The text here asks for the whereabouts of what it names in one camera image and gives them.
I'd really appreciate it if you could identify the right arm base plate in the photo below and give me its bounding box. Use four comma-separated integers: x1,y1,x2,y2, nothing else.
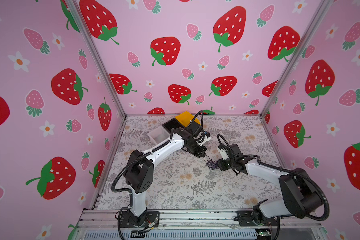
234,211,280,227

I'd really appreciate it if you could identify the aluminium frame rail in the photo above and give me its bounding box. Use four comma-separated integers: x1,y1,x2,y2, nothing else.
70,209,329,240

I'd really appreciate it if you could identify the black plastic bin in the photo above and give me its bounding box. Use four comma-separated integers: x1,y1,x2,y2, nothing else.
162,118,183,134

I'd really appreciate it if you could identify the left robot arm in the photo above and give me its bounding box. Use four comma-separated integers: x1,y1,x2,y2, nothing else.
111,127,211,217

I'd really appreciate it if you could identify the yellow plastic bin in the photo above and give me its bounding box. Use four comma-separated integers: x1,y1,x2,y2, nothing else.
175,111,194,128

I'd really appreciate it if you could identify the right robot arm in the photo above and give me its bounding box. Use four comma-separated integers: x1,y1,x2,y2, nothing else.
217,134,330,226

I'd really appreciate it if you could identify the white plastic bin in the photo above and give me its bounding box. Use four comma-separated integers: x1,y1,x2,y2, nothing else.
148,127,170,146

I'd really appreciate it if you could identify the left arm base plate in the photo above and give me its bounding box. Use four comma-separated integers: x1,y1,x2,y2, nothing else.
118,210,160,228

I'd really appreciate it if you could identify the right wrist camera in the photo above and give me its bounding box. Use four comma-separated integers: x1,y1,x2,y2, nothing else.
218,144,229,161

